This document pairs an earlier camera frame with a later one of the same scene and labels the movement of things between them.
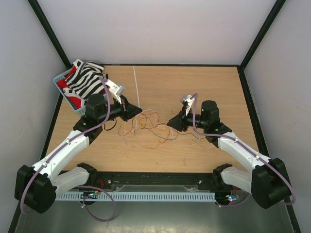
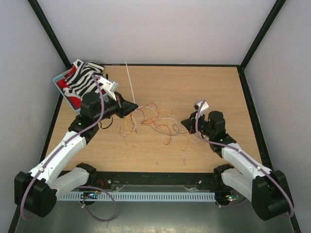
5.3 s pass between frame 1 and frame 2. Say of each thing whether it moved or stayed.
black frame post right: stayed
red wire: moved
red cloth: stayed
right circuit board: stayed
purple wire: moved
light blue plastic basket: stayed
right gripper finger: moved
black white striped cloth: stayed
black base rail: stayed
